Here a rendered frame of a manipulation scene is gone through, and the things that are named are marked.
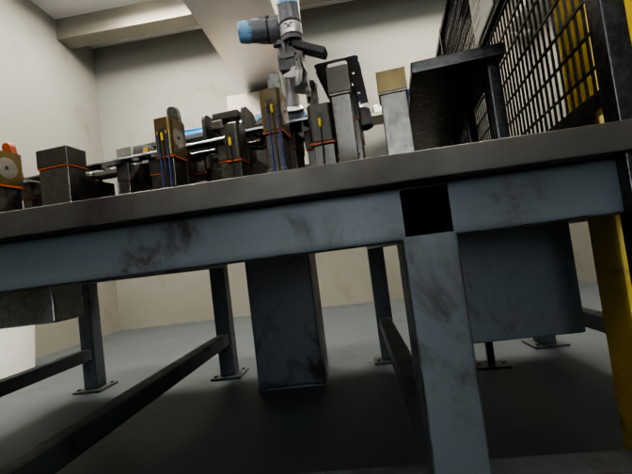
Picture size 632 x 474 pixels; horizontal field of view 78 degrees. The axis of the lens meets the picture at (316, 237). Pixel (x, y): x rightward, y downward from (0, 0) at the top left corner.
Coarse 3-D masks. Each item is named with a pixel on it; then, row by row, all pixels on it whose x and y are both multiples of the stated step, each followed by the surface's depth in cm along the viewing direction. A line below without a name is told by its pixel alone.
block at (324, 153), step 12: (312, 108) 104; (324, 108) 103; (312, 120) 104; (324, 120) 103; (312, 132) 104; (324, 132) 103; (312, 144) 104; (324, 144) 104; (336, 144) 106; (324, 156) 104; (336, 156) 105
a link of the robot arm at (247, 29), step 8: (264, 16) 170; (240, 24) 136; (248, 24) 136; (256, 24) 136; (264, 24) 137; (240, 32) 137; (248, 32) 137; (256, 32) 137; (264, 32) 137; (240, 40) 139; (248, 40) 139; (256, 40) 140; (264, 40) 140
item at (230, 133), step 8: (224, 128) 113; (232, 128) 112; (240, 128) 114; (232, 136) 112; (240, 136) 113; (232, 144) 112; (240, 144) 112; (232, 152) 112; (240, 152) 112; (232, 160) 112; (240, 160) 112; (248, 160) 117; (232, 168) 112; (240, 168) 113; (232, 176) 113; (240, 176) 113
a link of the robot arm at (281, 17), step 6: (276, 0) 130; (282, 0) 128; (288, 0) 127; (294, 0) 128; (276, 6) 130; (282, 6) 128; (288, 6) 127; (294, 6) 128; (282, 12) 128; (288, 12) 127; (294, 12) 128; (282, 18) 128; (288, 18) 127; (294, 18) 128; (300, 18) 130
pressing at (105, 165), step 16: (368, 112) 120; (256, 128) 120; (304, 128) 128; (368, 128) 134; (192, 144) 127; (208, 144) 132; (256, 144) 138; (112, 160) 134; (128, 160) 138; (144, 160) 140; (32, 176) 141; (96, 176) 153; (112, 176) 155
